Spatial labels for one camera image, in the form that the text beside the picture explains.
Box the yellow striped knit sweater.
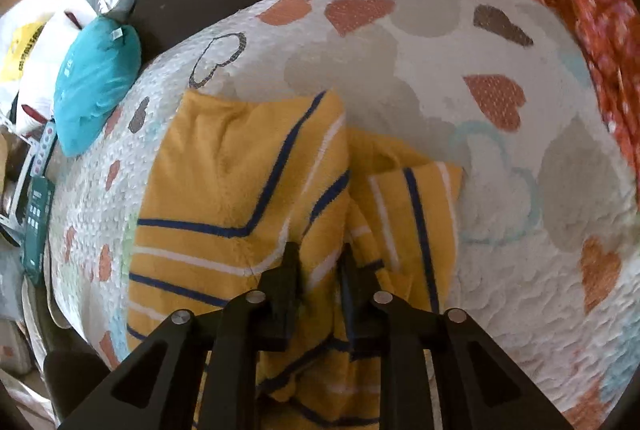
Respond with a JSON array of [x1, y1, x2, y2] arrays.
[[126, 91, 463, 429]]

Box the yellow plastic bag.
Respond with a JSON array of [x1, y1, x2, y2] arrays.
[[1, 20, 47, 81]]

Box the white heart-pattern quilt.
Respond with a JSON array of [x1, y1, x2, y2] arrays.
[[49, 0, 639, 429]]

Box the white strip with dots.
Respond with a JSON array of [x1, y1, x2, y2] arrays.
[[30, 120, 58, 176]]

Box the teal small pillow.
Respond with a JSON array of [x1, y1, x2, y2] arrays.
[[53, 16, 142, 157]]

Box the green remote control box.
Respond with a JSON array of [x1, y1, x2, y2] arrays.
[[22, 176, 55, 287]]

